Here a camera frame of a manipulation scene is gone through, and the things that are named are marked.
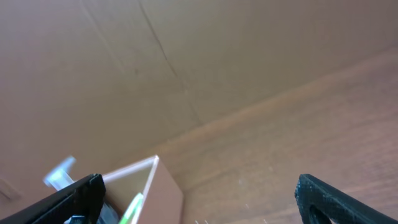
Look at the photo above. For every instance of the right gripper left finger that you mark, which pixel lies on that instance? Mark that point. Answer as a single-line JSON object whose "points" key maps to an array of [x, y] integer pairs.
{"points": [[83, 198]]}

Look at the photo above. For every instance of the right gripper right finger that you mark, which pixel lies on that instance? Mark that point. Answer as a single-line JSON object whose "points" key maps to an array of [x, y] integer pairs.
{"points": [[319, 202]]}

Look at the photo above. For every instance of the clear foam soap pump bottle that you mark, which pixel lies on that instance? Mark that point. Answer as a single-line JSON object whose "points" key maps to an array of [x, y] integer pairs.
{"points": [[59, 178]]}

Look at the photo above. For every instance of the green white toothbrush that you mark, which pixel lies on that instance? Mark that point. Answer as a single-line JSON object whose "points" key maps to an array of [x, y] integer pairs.
{"points": [[132, 210]]}

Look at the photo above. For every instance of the white open cardboard box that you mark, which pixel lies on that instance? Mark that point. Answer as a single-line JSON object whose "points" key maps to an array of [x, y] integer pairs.
{"points": [[161, 199]]}

